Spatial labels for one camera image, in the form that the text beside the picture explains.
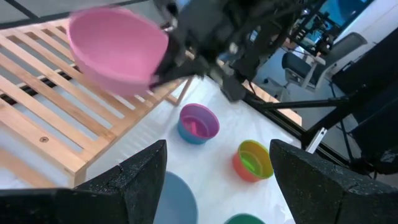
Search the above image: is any small orange plastic bowl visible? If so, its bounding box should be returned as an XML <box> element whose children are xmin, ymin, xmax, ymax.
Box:
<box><xmin>232</xmin><ymin>146</ymin><xmax>274</xmax><ymax>184</ymax></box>

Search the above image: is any large green plastic bowl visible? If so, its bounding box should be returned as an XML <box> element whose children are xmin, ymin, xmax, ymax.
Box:
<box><xmin>223</xmin><ymin>213</ymin><xmax>267</xmax><ymax>224</ymax></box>

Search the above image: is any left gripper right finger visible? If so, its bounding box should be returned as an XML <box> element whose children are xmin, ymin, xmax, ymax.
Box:
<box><xmin>269</xmin><ymin>139</ymin><xmax>398</xmax><ymax>224</ymax></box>

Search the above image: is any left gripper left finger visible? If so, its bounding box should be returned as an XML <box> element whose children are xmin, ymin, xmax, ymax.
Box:
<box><xmin>0</xmin><ymin>139</ymin><xmax>168</xmax><ymax>224</ymax></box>

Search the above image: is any black table frame rail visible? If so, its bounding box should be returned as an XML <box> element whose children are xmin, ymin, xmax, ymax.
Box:
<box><xmin>242</xmin><ymin>90</ymin><xmax>352</xmax><ymax>166</ymax></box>

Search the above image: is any silver aluminium bracket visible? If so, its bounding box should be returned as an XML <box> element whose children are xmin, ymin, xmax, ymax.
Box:
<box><xmin>306</xmin><ymin>127</ymin><xmax>328</xmax><ymax>154</ymax></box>

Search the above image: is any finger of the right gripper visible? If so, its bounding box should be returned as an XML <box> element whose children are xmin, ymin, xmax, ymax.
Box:
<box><xmin>149</xmin><ymin>58</ymin><xmax>213</xmax><ymax>90</ymax></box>
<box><xmin>161</xmin><ymin>30</ymin><xmax>191</xmax><ymax>68</ymax></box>

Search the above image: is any grey office chair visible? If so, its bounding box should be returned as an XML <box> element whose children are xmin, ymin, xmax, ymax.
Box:
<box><xmin>281</xmin><ymin>32</ymin><xmax>368</xmax><ymax>91</ymax></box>

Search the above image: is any wooden slatted shelf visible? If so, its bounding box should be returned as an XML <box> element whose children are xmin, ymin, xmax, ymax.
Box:
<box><xmin>0</xmin><ymin>17</ymin><xmax>195</xmax><ymax>189</ymax></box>

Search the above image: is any red plastic bowl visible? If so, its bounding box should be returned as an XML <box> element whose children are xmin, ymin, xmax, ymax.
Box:
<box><xmin>179</xmin><ymin>103</ymin><xmax>221</xmax><ymax>140</ymax></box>

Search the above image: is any large blue plastic bowl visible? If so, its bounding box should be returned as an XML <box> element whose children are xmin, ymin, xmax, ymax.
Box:
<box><xmin>154</xmin><ymin>170</ymin><xmax>199</xmax><ymax>224</ymax></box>

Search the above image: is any small blue plastic bowl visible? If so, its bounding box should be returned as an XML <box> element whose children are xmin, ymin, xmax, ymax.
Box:
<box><xmin>177</xmin><ymin>116</ymin><xmax>218</xmax><ymax>146</ymax></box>

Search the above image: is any small green plastic bowl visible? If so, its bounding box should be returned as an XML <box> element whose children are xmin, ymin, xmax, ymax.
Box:
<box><xmin>238</xmin><ymin>139</ymin><xmax>274</xmax><ymax>180</ymax></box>

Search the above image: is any large pink plastic bowl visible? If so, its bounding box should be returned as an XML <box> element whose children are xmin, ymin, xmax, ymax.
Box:
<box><xmin>67</xmin><ymin>6</ymin><xmax>170</xmax><ymax>97</ymax></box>

